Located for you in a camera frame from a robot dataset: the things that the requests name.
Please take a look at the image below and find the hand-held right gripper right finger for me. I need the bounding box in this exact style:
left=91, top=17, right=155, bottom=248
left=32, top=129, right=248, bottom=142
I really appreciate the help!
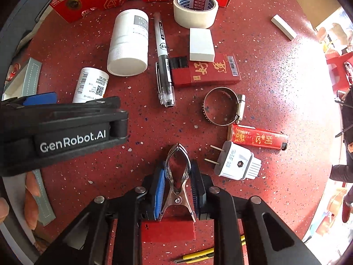
left=190, top=159, right=323, bottom=265

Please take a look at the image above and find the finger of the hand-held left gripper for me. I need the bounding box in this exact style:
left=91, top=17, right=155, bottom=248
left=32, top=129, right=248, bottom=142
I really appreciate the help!
left=0, top=96, right=122, bottom=122
left=23, top=92, right=58, bottom=106

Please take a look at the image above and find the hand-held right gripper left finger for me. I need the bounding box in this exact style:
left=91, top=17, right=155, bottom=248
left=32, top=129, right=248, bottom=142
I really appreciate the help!
left=34, top=160, right=166, bottom=265

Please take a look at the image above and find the metal spring clip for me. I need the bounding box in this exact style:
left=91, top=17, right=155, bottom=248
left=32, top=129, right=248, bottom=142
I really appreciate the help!
left=158, top=143, right=197, bottom=223

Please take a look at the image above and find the red cigarette box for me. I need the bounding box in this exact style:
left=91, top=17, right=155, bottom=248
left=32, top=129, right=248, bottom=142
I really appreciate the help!
left=169, top=53, right=241, bottom=89

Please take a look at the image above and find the white eraser block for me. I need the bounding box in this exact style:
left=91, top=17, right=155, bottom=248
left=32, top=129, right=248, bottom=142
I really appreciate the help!
left=189, top=28, right=216, bottom=62

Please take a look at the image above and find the person's left hand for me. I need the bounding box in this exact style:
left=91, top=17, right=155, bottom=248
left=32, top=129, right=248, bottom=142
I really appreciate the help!
left=0, top=171, right=43, bottom=231

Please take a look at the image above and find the small white labelled bottle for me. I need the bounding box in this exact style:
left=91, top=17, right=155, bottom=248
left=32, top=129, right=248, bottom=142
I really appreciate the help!
left=72, top=67, right=111, bottom=104

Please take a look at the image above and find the small flat red box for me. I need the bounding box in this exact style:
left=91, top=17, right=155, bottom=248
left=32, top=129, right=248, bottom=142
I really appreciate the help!
left=140, top=218, right=196, bottom=242

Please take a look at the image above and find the white power plug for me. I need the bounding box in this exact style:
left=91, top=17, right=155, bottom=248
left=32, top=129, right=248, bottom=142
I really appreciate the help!
left=204, top=140, right=262, bottom=181

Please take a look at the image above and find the yellow utility knife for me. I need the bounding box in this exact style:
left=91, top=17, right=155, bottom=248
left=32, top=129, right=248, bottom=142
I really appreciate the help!
left=173, top=235, right=246, bottom=264

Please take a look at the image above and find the large white plastic bottle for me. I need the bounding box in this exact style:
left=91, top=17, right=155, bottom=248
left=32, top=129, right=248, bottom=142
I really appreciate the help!
left=107, top=8, right=150, bottom=77

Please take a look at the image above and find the red lighter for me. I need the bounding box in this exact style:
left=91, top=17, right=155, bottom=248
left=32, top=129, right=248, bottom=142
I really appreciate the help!
left=227, top=123, right=289, bottom=151

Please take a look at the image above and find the black white marker pen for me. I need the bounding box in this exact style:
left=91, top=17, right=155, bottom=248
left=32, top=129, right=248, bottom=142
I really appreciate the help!
left=153, top=12, right=176, bottom=108

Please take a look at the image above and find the masking tape roll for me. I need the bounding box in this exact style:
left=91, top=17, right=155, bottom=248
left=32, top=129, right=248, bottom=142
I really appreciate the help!
left=173, top=0, right=220, bottom=30

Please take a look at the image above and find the black tripod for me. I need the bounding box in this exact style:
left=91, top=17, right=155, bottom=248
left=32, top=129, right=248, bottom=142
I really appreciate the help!
left=334, top=97, right=353, bottom=139

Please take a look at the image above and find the long white block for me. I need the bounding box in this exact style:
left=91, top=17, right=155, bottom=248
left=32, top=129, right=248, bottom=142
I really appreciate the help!
left=270, top=14, right=298, bottom=41

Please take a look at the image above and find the red plastic chair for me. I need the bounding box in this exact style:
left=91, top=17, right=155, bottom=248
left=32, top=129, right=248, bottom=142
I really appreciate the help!
left=325, top=52, right=353, bottom=89

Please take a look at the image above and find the grey stitched strap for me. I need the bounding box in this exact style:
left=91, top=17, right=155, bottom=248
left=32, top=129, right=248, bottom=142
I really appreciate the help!
left=20, top=57, right=57, bottom=226

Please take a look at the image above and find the metal hose clamp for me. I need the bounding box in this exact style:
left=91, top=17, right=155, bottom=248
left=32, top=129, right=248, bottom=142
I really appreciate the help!
left=203, top=87, right=246, bottom=125

